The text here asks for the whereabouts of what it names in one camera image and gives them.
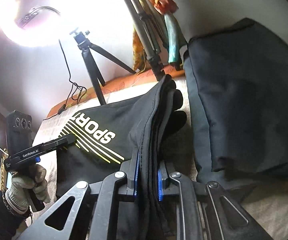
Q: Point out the folded silver stand legs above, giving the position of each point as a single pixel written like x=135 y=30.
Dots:
x=146 y=31

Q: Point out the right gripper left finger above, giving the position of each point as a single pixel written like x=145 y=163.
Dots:
x=89 y=211

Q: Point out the left gloved hand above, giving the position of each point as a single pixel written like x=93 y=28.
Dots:
x=16 y=197

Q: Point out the teal hanging cloth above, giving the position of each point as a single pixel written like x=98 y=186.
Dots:
x=176 y=39

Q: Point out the orange patterned bed sheet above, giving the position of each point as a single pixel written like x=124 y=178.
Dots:
x=117 y=84

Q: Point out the stacked folded dark clothes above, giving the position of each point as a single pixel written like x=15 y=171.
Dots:
x=237 y=82

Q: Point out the white ring light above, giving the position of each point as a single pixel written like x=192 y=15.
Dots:
x=37 y=23

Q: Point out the black camera tripod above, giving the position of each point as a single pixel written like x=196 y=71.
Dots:
x=95 y=75

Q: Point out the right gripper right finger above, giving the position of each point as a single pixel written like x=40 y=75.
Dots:
x=203 y=211

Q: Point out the yellow orange hanging cloth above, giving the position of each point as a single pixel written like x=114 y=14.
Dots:
x=140 y=63

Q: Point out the black inline power adapter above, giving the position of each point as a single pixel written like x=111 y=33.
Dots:
x=62 y=109

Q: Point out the checkered beige bed blanket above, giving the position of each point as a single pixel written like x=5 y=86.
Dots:
x=267 y=203

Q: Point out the black sport pants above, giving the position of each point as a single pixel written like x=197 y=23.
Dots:
x=111 y=134

